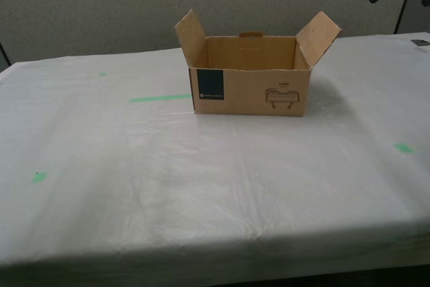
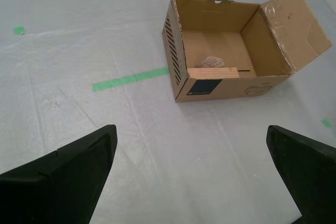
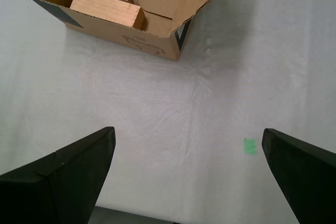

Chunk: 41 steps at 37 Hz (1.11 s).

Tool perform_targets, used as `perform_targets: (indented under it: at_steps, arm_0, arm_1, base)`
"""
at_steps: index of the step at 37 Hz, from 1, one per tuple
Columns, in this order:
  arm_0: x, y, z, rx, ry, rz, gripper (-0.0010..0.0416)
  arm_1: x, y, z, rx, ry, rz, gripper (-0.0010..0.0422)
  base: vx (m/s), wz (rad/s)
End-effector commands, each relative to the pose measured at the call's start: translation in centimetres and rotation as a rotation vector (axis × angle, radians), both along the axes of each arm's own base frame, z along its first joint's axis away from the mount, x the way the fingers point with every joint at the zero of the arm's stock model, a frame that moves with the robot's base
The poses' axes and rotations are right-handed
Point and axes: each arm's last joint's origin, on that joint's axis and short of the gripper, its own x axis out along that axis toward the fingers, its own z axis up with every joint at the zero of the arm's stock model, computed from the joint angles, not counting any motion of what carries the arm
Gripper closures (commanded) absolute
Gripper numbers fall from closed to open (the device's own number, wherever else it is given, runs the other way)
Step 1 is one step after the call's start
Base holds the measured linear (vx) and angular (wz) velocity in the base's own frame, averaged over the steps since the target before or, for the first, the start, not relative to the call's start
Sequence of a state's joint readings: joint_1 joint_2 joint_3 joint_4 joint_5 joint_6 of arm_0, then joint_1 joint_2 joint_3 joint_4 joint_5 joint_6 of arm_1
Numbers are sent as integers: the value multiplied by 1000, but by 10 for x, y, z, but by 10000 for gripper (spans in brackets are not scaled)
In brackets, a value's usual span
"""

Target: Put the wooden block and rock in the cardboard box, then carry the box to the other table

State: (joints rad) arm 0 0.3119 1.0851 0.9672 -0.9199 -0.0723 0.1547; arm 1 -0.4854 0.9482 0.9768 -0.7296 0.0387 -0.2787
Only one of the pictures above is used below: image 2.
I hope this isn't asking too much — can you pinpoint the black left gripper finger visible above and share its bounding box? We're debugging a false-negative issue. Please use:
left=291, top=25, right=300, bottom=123
left=0, top=124, right=118, bottom=224
left=266, top=125, right=336, bottom=224

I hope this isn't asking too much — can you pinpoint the brown cardboard box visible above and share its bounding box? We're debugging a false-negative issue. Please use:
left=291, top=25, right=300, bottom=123
left=161, top=0, right=333, bottom=103

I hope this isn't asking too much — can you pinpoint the light wooden block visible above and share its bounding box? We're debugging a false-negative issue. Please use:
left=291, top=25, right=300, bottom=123
left=187, top=67, right=240, bottom=80

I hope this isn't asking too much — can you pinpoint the speckled granite rock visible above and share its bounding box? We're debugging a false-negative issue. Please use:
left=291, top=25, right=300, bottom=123
left=194, top=55, right=227, bottom=68

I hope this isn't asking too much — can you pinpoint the white table cloth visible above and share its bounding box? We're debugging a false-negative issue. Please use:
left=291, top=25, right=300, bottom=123
left=0, top=0, right=336, bottom=224

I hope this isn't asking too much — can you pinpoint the long green tape strip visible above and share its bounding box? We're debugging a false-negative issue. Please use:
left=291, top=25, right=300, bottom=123
left=92, top=67, right=171, bottom=92

